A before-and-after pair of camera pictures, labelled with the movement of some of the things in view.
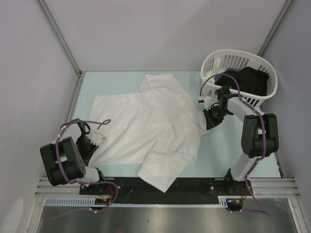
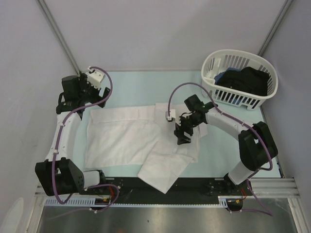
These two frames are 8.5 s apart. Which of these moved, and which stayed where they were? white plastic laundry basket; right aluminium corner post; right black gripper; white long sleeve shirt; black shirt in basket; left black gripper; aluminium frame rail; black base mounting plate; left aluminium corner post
Moved: right black gripper; left black gripper; white long sleeve shirt
Stayed: white plastic laundry basket; left aluminium corner post; right aluminium corner post; black shirt in basket; black base mounting plate; aluminium frame rail
